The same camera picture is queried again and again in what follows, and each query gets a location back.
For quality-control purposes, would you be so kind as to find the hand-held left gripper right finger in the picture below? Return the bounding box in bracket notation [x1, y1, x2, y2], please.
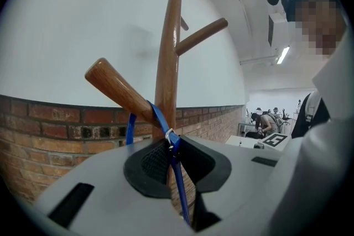
[179, 135, 283, 236]

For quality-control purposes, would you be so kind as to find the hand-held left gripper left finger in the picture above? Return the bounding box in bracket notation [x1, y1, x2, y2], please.
[35, 137, 194, 236]

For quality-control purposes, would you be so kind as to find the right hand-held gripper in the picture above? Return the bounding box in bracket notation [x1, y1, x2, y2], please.
[253, 132, 293, 151]

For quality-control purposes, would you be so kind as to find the brown wooden coat rack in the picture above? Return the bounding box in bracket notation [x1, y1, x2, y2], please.
[85, 0, 229, 144]

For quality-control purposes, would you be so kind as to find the person's black shirt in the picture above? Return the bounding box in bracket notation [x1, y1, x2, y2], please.
[291, 92, 331, 139]

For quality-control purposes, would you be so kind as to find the ceiling tube light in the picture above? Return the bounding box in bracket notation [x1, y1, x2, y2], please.
[276, 46, 291, 65]

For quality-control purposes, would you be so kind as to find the ceiling air conditioner unit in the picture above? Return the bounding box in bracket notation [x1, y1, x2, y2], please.
[267, 12, 290, 48]

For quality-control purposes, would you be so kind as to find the person's head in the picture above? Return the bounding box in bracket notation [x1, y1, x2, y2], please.
[284, 0, 350, 56]

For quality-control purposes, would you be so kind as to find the white shoulder strap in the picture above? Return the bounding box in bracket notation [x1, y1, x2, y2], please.
[305, 90, 322, 123]

